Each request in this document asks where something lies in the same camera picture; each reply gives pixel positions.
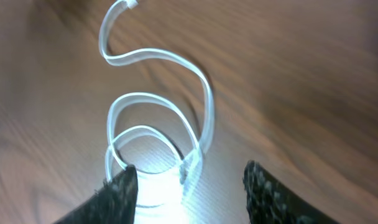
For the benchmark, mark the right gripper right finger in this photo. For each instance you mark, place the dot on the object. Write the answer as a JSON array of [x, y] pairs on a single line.
[[269, 201]]

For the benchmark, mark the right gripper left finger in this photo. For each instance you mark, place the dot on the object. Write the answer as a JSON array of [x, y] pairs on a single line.
[[115, 203]]

